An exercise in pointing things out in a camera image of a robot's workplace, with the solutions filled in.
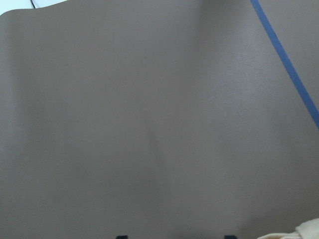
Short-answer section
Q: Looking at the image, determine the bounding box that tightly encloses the cream long-sleeve graphic shirt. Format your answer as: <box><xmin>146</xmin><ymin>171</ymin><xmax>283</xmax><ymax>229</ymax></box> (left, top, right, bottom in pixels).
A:
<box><xmin>257</xmin><ymin>211</ymin><xmax>319</xmax><ymax>239</ymax></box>

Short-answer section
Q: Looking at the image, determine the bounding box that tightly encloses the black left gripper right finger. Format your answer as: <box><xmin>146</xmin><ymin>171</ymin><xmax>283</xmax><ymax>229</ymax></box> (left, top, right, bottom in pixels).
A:
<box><xmin>224</xmin><ymin>235</ymin><xmax>235</xmax><ymax>239</ymax></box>

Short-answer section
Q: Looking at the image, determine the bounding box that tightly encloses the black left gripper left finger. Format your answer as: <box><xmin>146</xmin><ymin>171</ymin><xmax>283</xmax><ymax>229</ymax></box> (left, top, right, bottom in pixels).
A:
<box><xmin>116</xmin><ymin>235</ymin><xmax>128</xmax><ymax>239</ymax></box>

